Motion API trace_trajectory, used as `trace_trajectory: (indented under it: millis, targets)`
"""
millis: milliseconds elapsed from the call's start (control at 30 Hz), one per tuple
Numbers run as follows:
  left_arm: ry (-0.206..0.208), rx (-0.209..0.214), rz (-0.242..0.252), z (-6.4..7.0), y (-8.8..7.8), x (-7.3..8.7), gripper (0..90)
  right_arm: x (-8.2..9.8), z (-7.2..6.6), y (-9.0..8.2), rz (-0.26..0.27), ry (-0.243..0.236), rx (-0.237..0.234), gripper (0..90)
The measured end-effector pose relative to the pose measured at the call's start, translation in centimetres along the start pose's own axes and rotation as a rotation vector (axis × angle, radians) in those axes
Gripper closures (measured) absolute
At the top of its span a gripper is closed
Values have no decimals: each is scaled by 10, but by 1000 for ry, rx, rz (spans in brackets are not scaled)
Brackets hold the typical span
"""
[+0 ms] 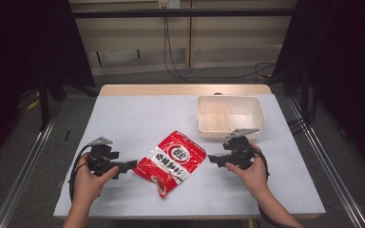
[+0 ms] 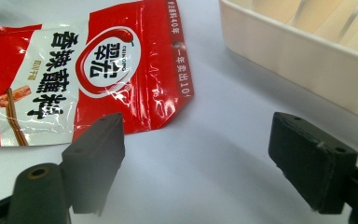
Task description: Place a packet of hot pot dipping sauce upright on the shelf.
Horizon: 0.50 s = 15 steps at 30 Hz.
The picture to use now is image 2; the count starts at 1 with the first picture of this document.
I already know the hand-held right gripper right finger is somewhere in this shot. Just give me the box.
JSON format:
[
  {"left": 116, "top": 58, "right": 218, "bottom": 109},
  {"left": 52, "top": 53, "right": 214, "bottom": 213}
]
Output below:
[{"left": 268, "top": 111, "right": 358, "bottom": 224}]

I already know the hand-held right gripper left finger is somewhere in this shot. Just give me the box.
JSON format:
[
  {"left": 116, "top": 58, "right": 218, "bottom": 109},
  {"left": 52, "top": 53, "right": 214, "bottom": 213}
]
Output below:
[{"left": 7, "top": 112, "right": 126, "bottom": 224}]

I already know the red and white seasoning packet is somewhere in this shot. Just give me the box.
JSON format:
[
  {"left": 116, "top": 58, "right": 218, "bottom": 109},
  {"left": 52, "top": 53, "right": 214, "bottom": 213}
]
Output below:
[{"left": 0, "top": 0, "right": 196, "bottom": 147}]

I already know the white plastic storage box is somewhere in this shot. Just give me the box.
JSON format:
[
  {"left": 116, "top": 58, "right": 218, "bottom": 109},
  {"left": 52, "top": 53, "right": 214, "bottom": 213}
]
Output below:
[{"left": 218, "top": 0, "right": 358, "bottom": 126}]

